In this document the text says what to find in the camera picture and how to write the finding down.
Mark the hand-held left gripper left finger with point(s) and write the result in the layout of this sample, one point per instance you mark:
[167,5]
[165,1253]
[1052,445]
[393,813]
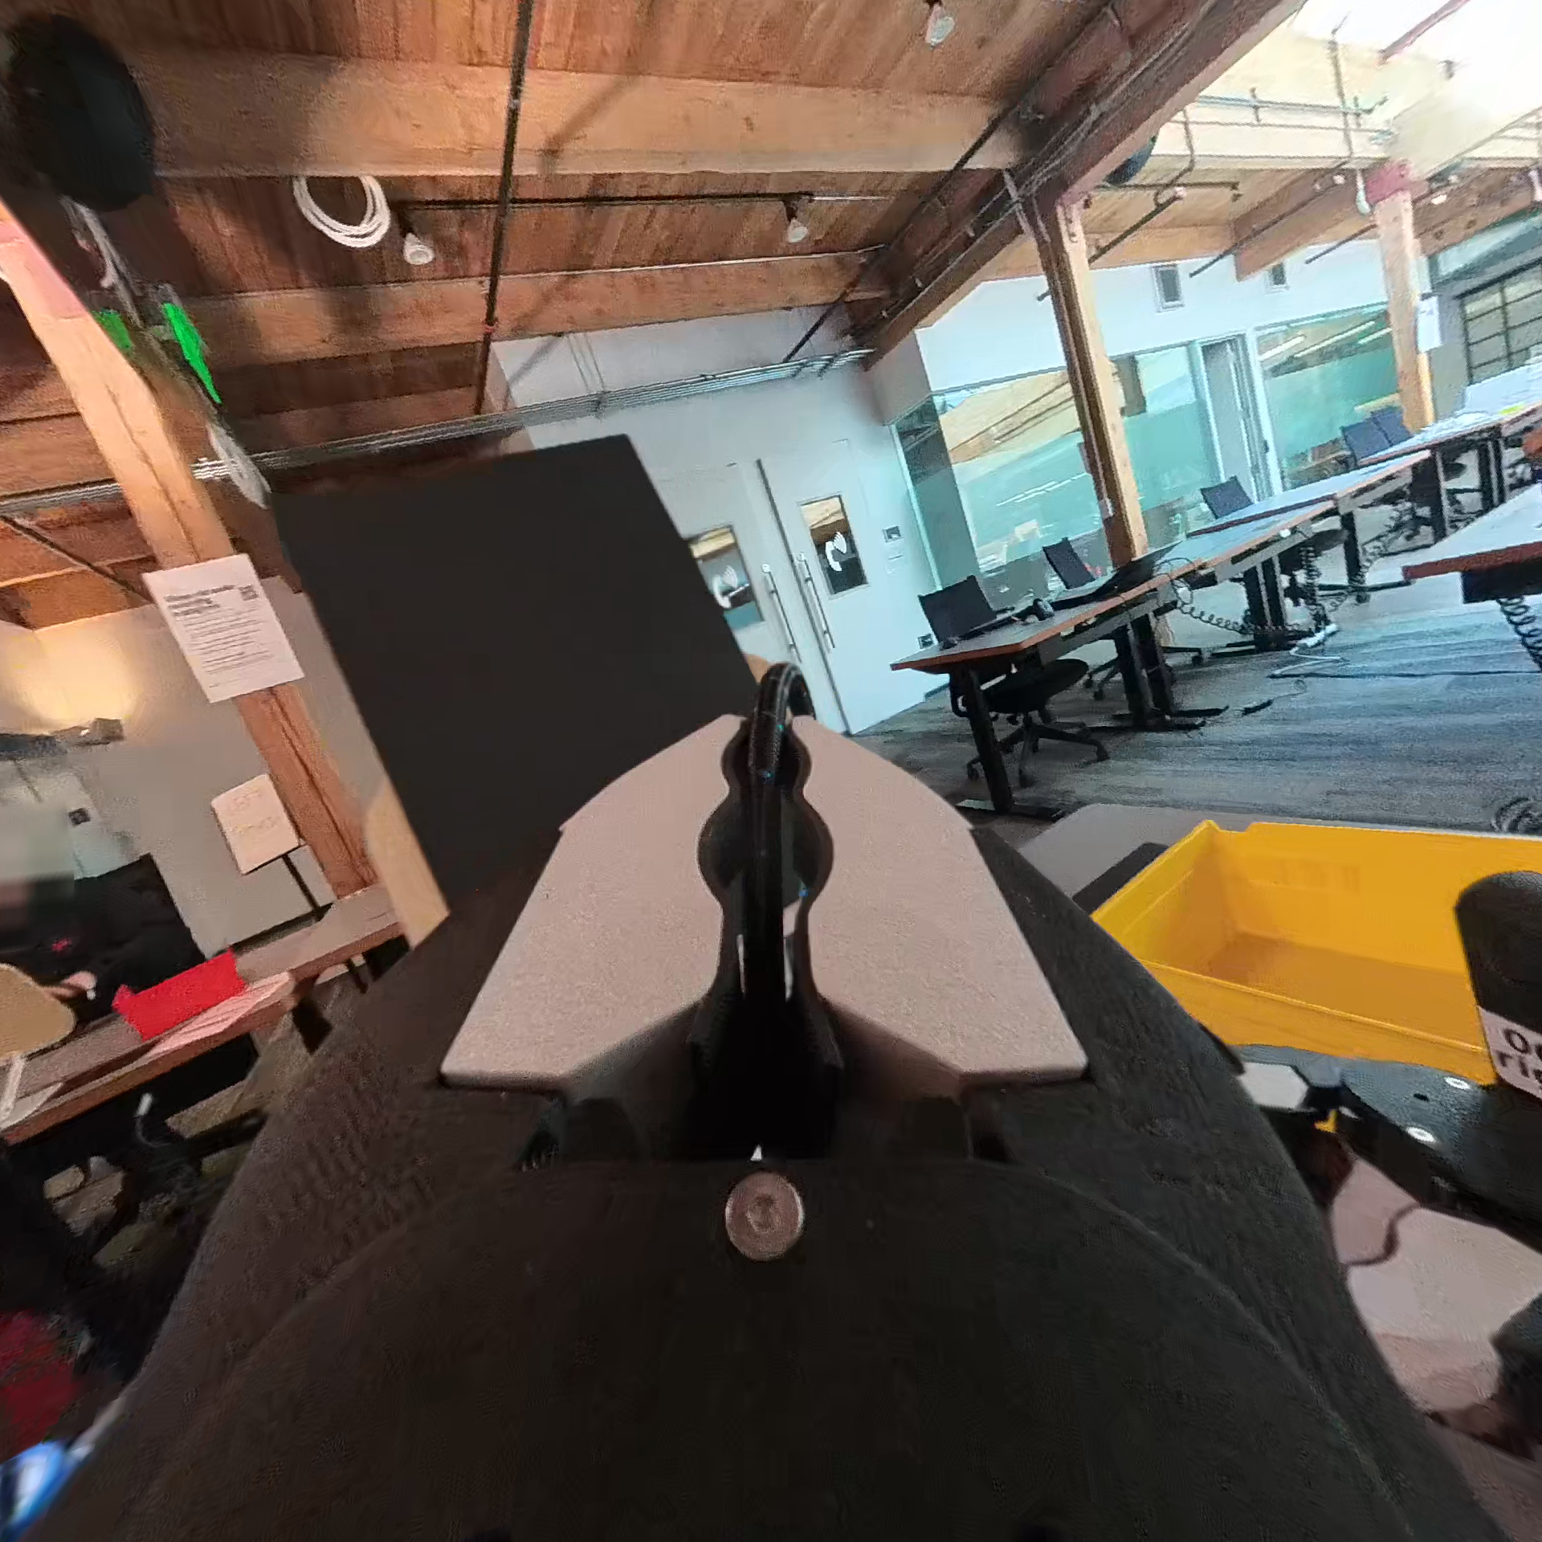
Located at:
[602,952]

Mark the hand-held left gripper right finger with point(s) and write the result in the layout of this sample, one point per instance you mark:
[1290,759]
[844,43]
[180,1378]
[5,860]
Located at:
[927,952]

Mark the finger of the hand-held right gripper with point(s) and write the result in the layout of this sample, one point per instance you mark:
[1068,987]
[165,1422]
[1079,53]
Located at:
[1444,1277]

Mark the yellow plastic bin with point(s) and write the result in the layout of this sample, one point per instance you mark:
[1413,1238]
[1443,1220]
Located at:
[1301,989]

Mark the black sheet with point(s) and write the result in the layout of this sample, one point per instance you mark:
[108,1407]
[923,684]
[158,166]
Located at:
[1120,886]

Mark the black office chair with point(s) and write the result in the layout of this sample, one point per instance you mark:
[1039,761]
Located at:
[1024,693]

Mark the wooden office table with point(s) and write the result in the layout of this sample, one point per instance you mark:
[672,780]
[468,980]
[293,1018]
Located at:
[1276,513]
[301,952]
[1494,543]
[1024,640]

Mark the white door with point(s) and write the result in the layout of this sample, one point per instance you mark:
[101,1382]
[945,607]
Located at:
[795,651]

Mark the white paper notice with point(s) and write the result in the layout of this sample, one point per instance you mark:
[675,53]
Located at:
[255,825]
[222,627]

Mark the red plastic bin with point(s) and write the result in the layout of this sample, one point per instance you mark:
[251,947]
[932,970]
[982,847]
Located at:
[180,994]

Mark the ceiling spot lamp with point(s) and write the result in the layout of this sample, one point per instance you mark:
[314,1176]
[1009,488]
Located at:
[940,25]
[796,223]
[418,251]

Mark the black round ceiling speaker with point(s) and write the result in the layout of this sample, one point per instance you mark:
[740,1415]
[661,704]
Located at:
[71,110]

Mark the black board with tan frame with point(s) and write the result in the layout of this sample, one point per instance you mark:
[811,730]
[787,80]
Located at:
[505,627]

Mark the wooden support post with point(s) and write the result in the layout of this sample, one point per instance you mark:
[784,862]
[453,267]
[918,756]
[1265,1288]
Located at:
[1402,313]
[156,482]
[1090,398]

